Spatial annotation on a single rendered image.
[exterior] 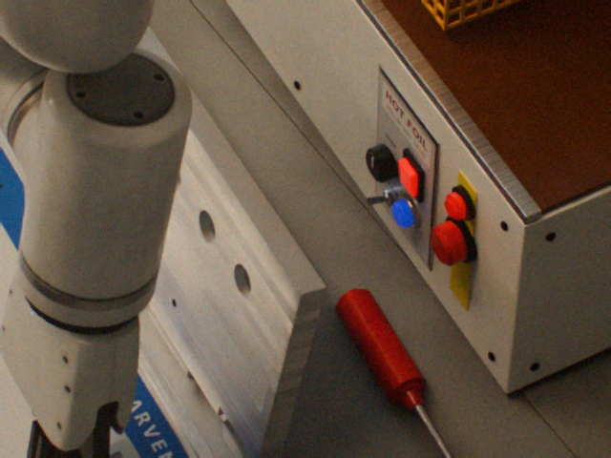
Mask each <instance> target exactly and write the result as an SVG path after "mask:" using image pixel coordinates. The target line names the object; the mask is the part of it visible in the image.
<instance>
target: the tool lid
mask: <svg viewBox="0 0 611 458"><path fill-rule="evenodd" d="M137 47H138V48H141V49H144V50H146V51H149V52H152V53H154V54H156V55H158V56H160V57H161V58H163V59H165V60H166V61H167V62H169V63H170V64H171V65H173V66H174V67H175V68H176V69H177V70H178V71H179V72H180V70H179V69H178V67H177V66H176V64H175V63H174V61H173V60H172V58H171V57H170V55H169V54H168V52H167V51H166V50H165V49H164V47H163V46H162V45H161V43H160V42H159V40H158V38H157V37H156V35H155V34H154V32H153V31H152V29H151V28H150V26H149V25H148V27H147V30H146V32H145V33H144V34H143V36H142V38H141V40H140V41H139V43H138V44H137ZM180 74H181V75H182V73H180ZM182 76H183V75H182ZM183 78H184V76H183ZM184 79H185V78H184ZM185 81H186V79H185ZM186 82H187V81H186ZM187 84H188V82H187ZM188 86H189V88H190V91H191V94H192V98H193V113H192V118H191V122H190V126H189V131H188V136H187V140H186V145H185V149H184V154H183V159H182V163H181V168H180V178H181V184H180V183H179V181H178V186H177V191H176V194H175V199H174V204H173V209H172V214H171V217H170V222H169V227H168V232H167V236H166V241H165V244H164V249H163V254H162V258H161V263H160V268H159V272H158V280H157V285H156V289H155V293H154V296H153V298H152V299H151V300H150V302H149V303H148V304H149V305H150V307H151V308H150V310H149V316H150V318H151V319H152V321H153V322H154V324H155V326H156V327H157V329H158V331H159V333H160V334H161V336H162V338H163V339H164V341H166V343H167V345H168V346H169V348H170V349H171V351H172V353H173V354H174V356H175V357H176V359H177V361H178V362H179V364H180V365H181V367H182V368H183V370H184V372H185V373H186V375H187V376H188V378H189V379H196V380H197V382H198V383H199V385H200V387H201V389H202V390H203V392H204V394H205V395H206V397H207V398H208V400H209V402H210V405H211V406H212V407H213V409H214V410H215V412H216V413H217V415H221V414H223V413H224V415H225V417H226V418H227V420H228V421H229V423H230V425H231V426H232V427H233V428H234V430H235V432H236V433H237V435H238V436H239V438H240V440H241V441H242V443H243V448H242V456H243V458H281V456H282V453H283V449H284V443H285V439H286V435H287V433H288V429H289V425H290V421H291V418H292V414H293V410H294V407H295V404H296V400H297V397H298V393H299V389H300V385H301V382H302V379H303V375H304V372H305V369H306V363H307V359H308V355H309V351H310V348H311V345H312V341H313V338H314V334H315V330H316V327H317V323H318V320H319V317H320V313H321V309H322V305H323V302H324V298H325V294H326V291H327V286H326V284H325V283H324V281H323V280H322V278H321V277H320V275H319V274H318V272H317V271H316V269H315V268H314V266H313V265H312V264H311V262H310V261H309V259H308V258H307V256H306V254H305V253H304V251H303V250H302V248H301V247H300V245H298V244H297V242H296V241H295V239H294V238H293V237H292V236H291V234H290V233H289V231H288V230H287V228H286V227H285V225H284V223H283V222H282V221H281V219H280V218H279V216H278V215H277V213H276V212H275V210H274V209H273V207H272V206H271V204H270V203H269V201H268V200H267V199H266V197H265V196H264V194H263V192H262V191H261V189H260V188H259V186H258V185H257V183H256V182H255V180H254V179H253V178H252V176H251V175H250V174H249V173H248V171H247V170H246V168H245V167H244V165H243V164H242V162H241V160H240V159H239V157H238V156H237V155H236V153H235V152H234V150H233V149H232V147H231V146H230V144H229V143H228V141H227V140H226V138H225V137H224V135H223V134H222V133H221V131H220V129H219V128H218V126H217V125H216V123H215V122H214V120H213V119H212V118H211V117H210V115H209V114H208V112H206V111H205V108H204V106H203V105H202V103H201V102H200V100H199V98H198V97H197V95H196V94H195V92H194V91H193V90H192V88H191V87H190V85H189V84H188ZM208 215H209V216H210V218H211V219H212V221H213V224H214V228H215V237H214V236H213V234H212V232H211V229H210V226H209V221H208ZM243 268H245V270H246V271H247V274H248V276H249V279H250V283H251V291H250V290H249V288H248V286H247V284H246V281H245V278H244V273H243Z"/></svg>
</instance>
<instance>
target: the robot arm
mask: <svg viewBox="0 0 611 458"><path fill-rule="evenodd" d="M154 5H155V0H0V131H1V132H2V134H3V136H4V137H5V138H6V140H7V141H8V143H9V144H10V146H11V150H12V152H13V154H14V156H15V158H16V160H17V163H18V166H19V169H20V173H21V176H22V179H23V184H24V191H25V212H24V218H23V224H22V231H21V238H20V242H19V249H18V256H17V262H16V268H15V271H14V273H13V276H12V279H11V285H10V292H9V295H8V299H7V303H6V308H5V312H4V317H3V321H2V326H1V333H0V349H1V352H2V355H3V358H4V360H5V362H6V364H7V366H8V368H9V370H10V372H11V375H12V376H13V378H14V380H15V381H16V382H17V384H18V388H19V390H20V391H21V393H22V395H23V397H24V398H25V400H26V402H27V404H28V405H29V407H30V409H31V411H32V415H33V416H34V417H35V418H36V420H35V421H32V427H31V433H30V439H29V443H28V449H27V457H28V458H80V457H82V454H83V455H84V456H85V457H86V458H110V447H111V431H110V427H111V428H112V429H113V430H114V432H115V433H117V434H118V435H121V434H122V433H123V431H124V430H125V428H126V427H127V425H128V422H129V419H130V415H131V412H132V408H133V403H134V398H135V393H136V385H137V370H138V359H139V340H140V320H139V316H138V313H140V312H141V311H142V310H143V309H144V308H145V307H146V306H147V305H148V303H149V302H150V300H151V299H152V298H153V296H154V293H155V289H156V285H157V280H158V272H159V268H160V263H161V258H162V254H163V249H164V244H165V241H166V236H167V232H168V227H169V222H170V217H171V214H172V209H173V204H174V199H175V194H176V191H177V186H178V181H179V172H180V168H181V163H182V159H183V154H184V149H185V145H186V140H187V136H188V131H189V126H190V122H191V118H192V113H193V98H192V94H191V91H190V88H189V86H188V84H187V82H186V81H185V79H184V78H183V76H182V75H181V74H180V72H179V71H178V70H177V69H176V68H175V67H174V66H173V65H171V64H170V63H169V62H167V61H166V60H165V59H163V58H161V57H160V56H158V55H156V54H154V53H152V52H149V51H146V50H144V49H141V48H138V47H137V44H138V43H139V41H140V40H141V38H142V36H143V34H144V33H145V32H146V30H147V27H148V25H149V23H150V21H151V18H152V14H153V9H154Z"/></svg>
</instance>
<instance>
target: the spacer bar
mask: <svg viewBox="0 0 611 458"><path fill-rule="evenodd" d="M110 458H140V457H139V455H138V454H137V451H136V450H135V448H134V446H133V445H132V443H131V441H130V439H129V438H128V437H126V438H124V439H122V440H120V441H117V442H115V443H113V444H112V445H111V447H110Z"/></svg>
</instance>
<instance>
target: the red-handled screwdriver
mask: <svg viewBox="0 0 611 458"><path fill-rule="evenodd" d="M334 311H335V314H336V315H337V317H338V319H339V320H340V322H341V324H342V325H343V327H344V329H345V330H346V332H347V333H348V335H349V337H350V338H351V340H352V341H353V343H354V345H355V346H356V348H357V350H358V351H359V353H360V355H361V356H362V358H363V360H364V361H365V363H366V365H367V366H368V368H369V369H370V371H371V372H372V374H373V376H374V377H375V379H376V381H377V382H378V384H379V385H380V386H381V388H382V390H383V391H384V393H385V394H386V396H387V398H388V399H389V401H390V403H391V404H393V405H395V406H407V407H408V408H409V409H410V410H412V411H415V412H416V414H417V416H418V417H419V419H420V421H421V422H422V424H423V425H424V427H425V429H426V430H427V431H428V433H429V434H430V436H431V438H432V440H433V441H434V443H435V445H436V446H437V448H438V451H439V453H440V455H441V456H442V458H453V457H452V455H451V454H450V452H449V450H448V449H447V447H446V446H445V444H444V442H443V441H442V439H441V437H440V434H439V433H438V431H437V429H436V428H435V426H434V424H433V423H432V421H431V419H430V417H429V416H428V414H427V412H426V411H425V409H424V408H423V405H424V404H423V400H422V394H423V392H424V389H425V387H426V385H427V382H426V380H425V378H424V376H423V375H422V373H421V372H420V370H419V368H418V367H417V365H415V363H414V361H413V360H412V358H411V356H410V354H409V353H408V351H407V349H406V348H405V346H403V344H402V342H401V341H400V339H399V338H398V336H397V334H396V333H395V331H394V330H393V328H392V326H391V325H390V323H389V321H388V319H387V318H386V316H385V314H384V313H383V311H382V310H381V308H380V306H379V305H378V303H377V302H376V300H375V298H373V296H372V295H371V293H370V292H369V290H367V289H363V288H362V289H358V288H355V289H351V290H349V291H347V292H346V293H344V294H343V295H342V296H341V297H340V299H339V300H338V302H337V304H336V305H335V309H334Z"/></svg>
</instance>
